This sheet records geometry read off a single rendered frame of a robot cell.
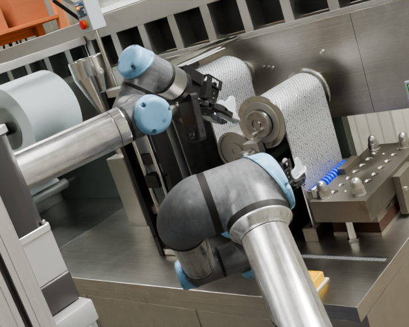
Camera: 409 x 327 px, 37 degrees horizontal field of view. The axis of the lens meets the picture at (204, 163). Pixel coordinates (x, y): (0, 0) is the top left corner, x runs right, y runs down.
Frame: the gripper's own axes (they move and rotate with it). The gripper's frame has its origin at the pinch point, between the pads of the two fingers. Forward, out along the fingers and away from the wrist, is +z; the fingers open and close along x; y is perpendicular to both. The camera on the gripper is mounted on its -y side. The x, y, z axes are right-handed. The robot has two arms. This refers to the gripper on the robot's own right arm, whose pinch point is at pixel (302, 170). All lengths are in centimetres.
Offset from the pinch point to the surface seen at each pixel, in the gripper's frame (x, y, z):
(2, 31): 278, 69, 112
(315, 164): -0.2, -1.1, 7.0
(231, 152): 19.4, 8.1, -2.9
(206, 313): 22.6, -28.1, -29.3
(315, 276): -12.7, -16.6, -24.9
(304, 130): -0.2, 9.5, 6.3
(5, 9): 291, 83, 130
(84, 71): 75, 40, 2
